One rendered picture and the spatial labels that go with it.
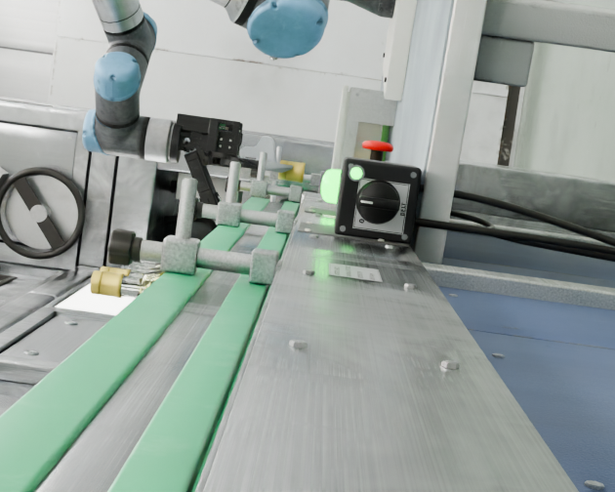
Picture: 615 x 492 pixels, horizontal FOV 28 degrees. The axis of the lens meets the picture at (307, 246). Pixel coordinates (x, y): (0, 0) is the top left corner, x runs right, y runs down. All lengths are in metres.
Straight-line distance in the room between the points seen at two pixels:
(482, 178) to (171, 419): 2.39
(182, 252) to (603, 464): 0.47
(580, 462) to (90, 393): 0.21
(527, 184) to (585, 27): 1.58
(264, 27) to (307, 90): 3.72
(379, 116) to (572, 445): 1.49
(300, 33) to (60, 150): 1.16
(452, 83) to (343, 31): 4.34
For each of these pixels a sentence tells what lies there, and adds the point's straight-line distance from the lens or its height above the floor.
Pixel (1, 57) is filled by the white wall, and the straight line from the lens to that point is 6.28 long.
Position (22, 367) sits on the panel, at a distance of 1.78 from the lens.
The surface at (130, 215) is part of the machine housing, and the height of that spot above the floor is 1.29.
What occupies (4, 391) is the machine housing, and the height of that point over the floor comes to 1.25.
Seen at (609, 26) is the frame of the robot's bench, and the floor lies 0.58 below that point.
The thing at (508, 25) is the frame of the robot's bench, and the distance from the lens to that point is 1.31.
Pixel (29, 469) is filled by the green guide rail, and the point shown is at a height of 0.94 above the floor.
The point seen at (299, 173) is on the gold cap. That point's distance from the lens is 2.13.
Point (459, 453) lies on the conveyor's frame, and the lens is 0.44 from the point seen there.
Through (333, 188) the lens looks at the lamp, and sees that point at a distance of 1.55.
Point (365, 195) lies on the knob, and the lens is 1.23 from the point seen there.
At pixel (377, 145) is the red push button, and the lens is 1.55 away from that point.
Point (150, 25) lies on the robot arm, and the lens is 2.20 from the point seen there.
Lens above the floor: 0.85
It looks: level
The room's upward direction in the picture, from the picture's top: 82 degrees counter-clockwise
